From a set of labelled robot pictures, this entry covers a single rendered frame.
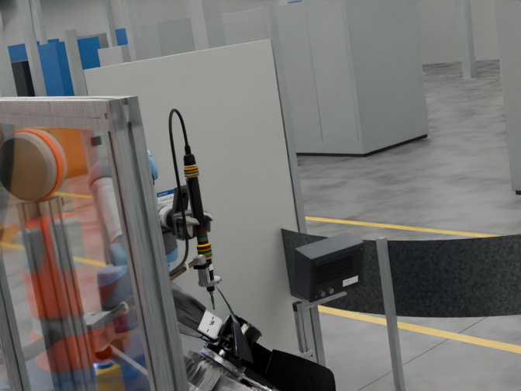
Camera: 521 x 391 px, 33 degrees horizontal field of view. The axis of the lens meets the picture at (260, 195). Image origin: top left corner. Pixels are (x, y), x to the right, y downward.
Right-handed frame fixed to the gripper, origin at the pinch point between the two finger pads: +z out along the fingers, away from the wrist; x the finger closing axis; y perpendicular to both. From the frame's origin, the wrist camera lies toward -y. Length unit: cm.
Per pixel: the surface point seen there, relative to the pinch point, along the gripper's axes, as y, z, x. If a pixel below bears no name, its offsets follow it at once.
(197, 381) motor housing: 42.5, 13.5, 17.1
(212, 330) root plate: 32.4, 5.4, 5.6
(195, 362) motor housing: 38.0, 11.0, 15.5
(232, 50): -42, -182, -125
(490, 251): 68, -64, -180
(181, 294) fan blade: 21.6, -3.3, 9.9
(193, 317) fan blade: 27.5, 3.5, 10.3
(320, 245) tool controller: 31, -39, -67
